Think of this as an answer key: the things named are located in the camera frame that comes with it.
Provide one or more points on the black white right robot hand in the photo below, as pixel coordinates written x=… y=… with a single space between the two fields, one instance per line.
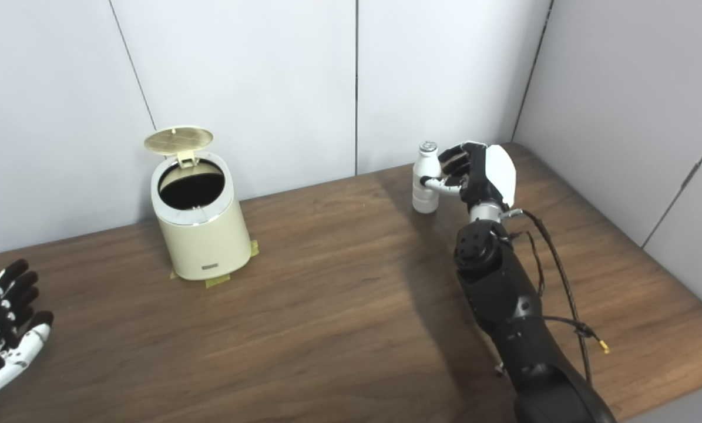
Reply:
x=491 y=173

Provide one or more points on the small white plastic bottle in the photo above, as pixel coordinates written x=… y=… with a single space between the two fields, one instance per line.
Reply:
x=425 y=200

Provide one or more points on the cream round bin lid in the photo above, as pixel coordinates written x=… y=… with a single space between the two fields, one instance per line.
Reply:
x=177 y=140

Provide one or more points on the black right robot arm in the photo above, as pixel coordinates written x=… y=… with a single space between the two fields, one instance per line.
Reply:
x=509 y=305

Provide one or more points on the cream-colored cylindrical bin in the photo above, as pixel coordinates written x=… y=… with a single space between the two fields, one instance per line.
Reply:
x=204 y=247

